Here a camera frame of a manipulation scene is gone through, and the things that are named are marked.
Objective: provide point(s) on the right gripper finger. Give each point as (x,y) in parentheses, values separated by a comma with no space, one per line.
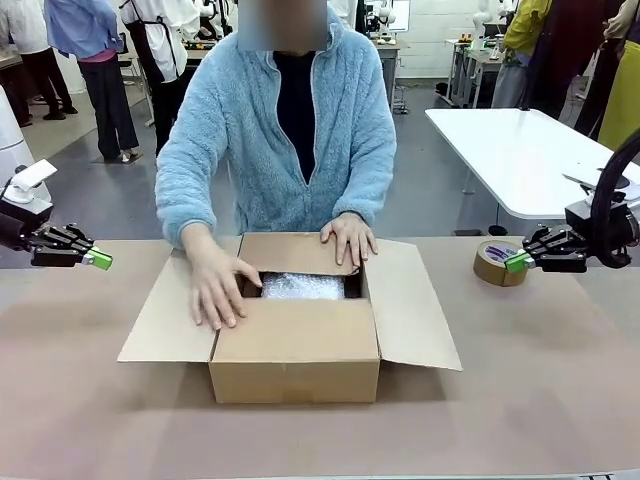
(552,237)
(560,261)

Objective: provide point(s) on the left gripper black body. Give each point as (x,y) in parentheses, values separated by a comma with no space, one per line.
(17,232)

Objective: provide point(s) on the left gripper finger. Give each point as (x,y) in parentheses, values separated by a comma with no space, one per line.
(55,258)
(65,237)

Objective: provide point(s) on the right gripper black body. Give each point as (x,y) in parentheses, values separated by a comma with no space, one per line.
(617,240)

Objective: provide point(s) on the brown cardboard box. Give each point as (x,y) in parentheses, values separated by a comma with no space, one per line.
(295,350)

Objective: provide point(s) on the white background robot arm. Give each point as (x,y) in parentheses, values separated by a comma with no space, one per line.
(482,17)

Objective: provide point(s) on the person's left forearm blue sleeve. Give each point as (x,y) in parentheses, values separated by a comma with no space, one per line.
(365,190)

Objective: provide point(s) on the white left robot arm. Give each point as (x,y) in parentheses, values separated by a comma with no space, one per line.
(7,125)

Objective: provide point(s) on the person's right forearm blue sleeve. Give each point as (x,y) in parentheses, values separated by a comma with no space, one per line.
(182,210)

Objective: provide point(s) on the person's right hand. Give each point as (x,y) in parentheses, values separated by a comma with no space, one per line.
(215,295)

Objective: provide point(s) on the person's left hand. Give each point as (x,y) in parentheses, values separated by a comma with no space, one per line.
(350,235)

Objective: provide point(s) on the brown packing tape roll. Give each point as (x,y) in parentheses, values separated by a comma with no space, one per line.
(492,272)

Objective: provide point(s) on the white table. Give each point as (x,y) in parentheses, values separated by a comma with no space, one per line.
(525,160)

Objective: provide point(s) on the bystander in yellow-green apron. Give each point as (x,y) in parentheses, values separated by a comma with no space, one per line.
(622,100)

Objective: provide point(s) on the bystander in blue shirt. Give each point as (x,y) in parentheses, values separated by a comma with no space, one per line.
(100,75)

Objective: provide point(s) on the bystander in white top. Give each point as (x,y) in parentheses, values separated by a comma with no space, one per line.
(30,50)

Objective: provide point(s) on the bystander in dark maroon coat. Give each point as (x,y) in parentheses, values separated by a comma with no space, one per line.
(575,50)

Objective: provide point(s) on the grey metal workbench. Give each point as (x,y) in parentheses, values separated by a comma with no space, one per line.
(472,60)

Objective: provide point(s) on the bystander in yellow jacket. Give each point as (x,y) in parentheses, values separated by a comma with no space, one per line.
(525,40)

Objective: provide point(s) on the bystander in black apron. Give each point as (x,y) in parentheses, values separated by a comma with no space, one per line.
(160,60)

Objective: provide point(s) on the person in blue fleece jacket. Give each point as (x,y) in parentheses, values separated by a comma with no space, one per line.
(235,125)

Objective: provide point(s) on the bubble wrapped bundle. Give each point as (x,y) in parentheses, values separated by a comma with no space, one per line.
(305,286)

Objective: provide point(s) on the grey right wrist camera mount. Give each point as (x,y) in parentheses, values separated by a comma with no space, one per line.
(580,210)

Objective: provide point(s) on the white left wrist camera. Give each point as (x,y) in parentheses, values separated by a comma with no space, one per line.
(35,172)

